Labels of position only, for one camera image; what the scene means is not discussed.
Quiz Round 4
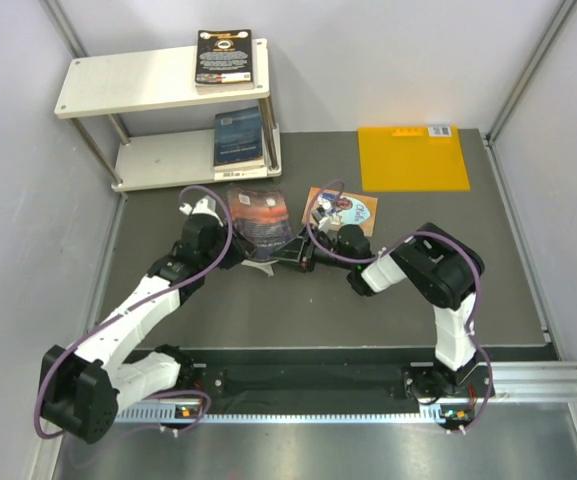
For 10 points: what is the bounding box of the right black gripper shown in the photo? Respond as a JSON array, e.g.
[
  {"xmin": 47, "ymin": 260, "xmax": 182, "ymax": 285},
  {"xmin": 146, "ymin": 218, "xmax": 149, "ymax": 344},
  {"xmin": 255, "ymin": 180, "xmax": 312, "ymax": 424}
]
[{"xmin": 269, "ymin": 224, "xmax": 354, "ymax": 274}]

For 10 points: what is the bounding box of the dark sunset cover book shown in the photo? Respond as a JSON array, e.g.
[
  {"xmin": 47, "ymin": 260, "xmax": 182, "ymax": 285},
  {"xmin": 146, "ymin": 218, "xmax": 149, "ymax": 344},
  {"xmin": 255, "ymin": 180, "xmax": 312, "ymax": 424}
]
[{"xmin": 227, "ymin": 186, "xmax": 293, "ymax": 277}]

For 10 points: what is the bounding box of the orange illustrated children's book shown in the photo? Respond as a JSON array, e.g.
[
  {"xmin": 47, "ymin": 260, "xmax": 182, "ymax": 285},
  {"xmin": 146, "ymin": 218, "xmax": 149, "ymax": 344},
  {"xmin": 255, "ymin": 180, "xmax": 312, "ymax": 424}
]
[{"xmin": 302, "ymin": 187, "xmax": 378, "ymax": 237}]

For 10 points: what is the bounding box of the blue hardcover book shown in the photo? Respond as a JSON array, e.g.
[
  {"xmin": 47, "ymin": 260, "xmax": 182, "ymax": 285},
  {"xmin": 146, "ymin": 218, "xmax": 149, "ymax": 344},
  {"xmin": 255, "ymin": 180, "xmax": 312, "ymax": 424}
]
[{"xmin": 213, "ymin": 107, "xmax": 264, "ymax": 172}]

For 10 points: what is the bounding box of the black treehouse paperback book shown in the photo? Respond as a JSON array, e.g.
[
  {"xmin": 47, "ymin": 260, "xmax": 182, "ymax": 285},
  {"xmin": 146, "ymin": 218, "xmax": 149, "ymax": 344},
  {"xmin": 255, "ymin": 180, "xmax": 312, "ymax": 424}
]
[{"xmin": 194, "ymin": 29, "xmax": 254, "ymax": 93}]

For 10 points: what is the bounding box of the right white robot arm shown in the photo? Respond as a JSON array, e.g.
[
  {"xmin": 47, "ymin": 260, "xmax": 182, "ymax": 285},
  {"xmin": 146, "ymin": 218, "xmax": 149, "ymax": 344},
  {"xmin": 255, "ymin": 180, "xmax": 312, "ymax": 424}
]
[{"xmin": 271, "ymin": 222, "xmax": 485, "ymax": 398}]

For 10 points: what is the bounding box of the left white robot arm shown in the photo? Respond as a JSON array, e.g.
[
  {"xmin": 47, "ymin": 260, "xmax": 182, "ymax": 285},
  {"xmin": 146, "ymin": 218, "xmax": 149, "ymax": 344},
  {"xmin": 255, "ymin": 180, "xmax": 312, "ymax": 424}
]
[{"xmin": 34, "ymin": 214, "xmax": 255, "ymax": 444}]

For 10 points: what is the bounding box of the white book with coloured stripes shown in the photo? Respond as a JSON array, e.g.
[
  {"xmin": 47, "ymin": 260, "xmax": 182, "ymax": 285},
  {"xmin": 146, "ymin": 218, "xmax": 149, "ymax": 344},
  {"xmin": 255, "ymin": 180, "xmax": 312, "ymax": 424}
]
[{"xmin": 214, "ymin": 167, "xmax": 268, "ymax": 182}]

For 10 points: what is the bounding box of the yellow file folder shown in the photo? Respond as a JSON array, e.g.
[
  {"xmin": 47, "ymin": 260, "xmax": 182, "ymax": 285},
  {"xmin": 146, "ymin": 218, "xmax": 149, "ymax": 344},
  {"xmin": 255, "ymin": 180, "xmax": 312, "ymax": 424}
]
[{"xmin": 357, "ymin": 125, "xmax": 471, "ymax": 193}]

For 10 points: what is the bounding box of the white two-tier shelf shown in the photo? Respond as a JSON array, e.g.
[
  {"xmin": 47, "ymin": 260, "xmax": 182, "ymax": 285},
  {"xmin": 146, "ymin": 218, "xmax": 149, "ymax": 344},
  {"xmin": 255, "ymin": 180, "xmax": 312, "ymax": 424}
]
[{"xmin": 54, "ymin": 39, "xmax": 282, "ymax": 193}]

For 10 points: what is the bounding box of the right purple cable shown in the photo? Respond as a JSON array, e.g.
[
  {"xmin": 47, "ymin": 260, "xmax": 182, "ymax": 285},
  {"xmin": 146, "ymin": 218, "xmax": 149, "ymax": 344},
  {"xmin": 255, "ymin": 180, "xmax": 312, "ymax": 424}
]
[{"xmin": 306, "ymin": 179, "xmax": 497, "ymax": 436}]

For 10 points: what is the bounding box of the purple cable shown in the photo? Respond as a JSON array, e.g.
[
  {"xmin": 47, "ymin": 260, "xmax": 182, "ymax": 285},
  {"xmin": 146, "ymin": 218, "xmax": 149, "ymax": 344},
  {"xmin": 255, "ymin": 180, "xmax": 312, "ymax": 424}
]
[
  {"xmin": 32, "ymin": 185, "xmax": 234, "ymax": 441},
  {"xmin": 306, "ymin": 179, "xmax": 497, "ymax": 436}
]

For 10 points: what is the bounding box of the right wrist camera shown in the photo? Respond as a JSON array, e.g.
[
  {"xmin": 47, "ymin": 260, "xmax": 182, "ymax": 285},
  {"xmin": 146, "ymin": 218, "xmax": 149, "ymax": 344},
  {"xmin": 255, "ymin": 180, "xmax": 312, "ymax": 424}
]
[{"xmin": 311, "ymin": 204, "xmax": 342, "ymax": 232}]

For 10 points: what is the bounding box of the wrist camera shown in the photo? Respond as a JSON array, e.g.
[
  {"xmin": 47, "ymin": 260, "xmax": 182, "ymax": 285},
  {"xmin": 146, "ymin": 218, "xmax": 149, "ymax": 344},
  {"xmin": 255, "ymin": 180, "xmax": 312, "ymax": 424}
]
[
  {"xmin": 178, "ymin": 196, "xmax": 219, "ymax": 218},
  {"xmin": 311, "ymin": 204, "xmax": 342, "ymax": 232}
]

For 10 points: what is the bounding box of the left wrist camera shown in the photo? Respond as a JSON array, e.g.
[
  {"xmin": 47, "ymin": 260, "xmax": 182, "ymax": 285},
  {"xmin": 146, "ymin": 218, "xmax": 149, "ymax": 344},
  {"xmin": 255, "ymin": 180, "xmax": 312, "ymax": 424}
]
[{"xmin": 178, "ymin": 196, "xmax": 219, "ymax": 218}]

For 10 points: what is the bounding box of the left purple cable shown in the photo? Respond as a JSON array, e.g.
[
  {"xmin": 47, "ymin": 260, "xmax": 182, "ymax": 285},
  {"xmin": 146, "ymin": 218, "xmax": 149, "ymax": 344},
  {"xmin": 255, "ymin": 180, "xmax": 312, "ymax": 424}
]
[{"xmin": 32, "ymin": 185, "xmax": 234, "ymax": 441}]

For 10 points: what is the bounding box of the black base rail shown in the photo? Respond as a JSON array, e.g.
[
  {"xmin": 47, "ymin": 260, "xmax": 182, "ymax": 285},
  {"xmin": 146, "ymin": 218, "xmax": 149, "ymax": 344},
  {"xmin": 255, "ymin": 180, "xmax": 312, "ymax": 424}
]
[{"xmin": 132, "ymin": 348, "xmax": 494, "ymax": 406}]

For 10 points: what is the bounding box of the grey slotted cable duct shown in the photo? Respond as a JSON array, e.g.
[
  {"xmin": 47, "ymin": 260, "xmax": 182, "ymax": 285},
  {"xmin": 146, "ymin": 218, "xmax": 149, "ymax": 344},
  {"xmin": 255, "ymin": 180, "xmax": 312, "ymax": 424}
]
[{"xmin": 115, "ymin": 402, "xmax": 446, "ymax": 425}]

